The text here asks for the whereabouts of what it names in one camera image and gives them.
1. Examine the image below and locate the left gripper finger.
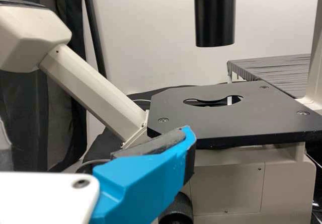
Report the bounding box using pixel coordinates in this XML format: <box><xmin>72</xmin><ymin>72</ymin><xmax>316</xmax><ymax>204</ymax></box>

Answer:
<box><xmin>89</xmin><ymin>125</ymin><xmax>197</xmax><ymax>224</ymax></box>

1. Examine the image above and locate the cream microscope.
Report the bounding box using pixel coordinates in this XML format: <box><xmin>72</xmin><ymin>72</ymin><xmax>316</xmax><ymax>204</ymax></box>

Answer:
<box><xmin>0</xmin><ymin>0</ymin><xmax>322</xmax><ymax>224</ymax></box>

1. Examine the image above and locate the black platform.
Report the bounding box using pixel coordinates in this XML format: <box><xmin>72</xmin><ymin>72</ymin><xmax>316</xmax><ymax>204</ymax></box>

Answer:
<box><xmin>227</xmin><ymin>53</ymin><xmax>312</xmax><ymax>99</ymax></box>

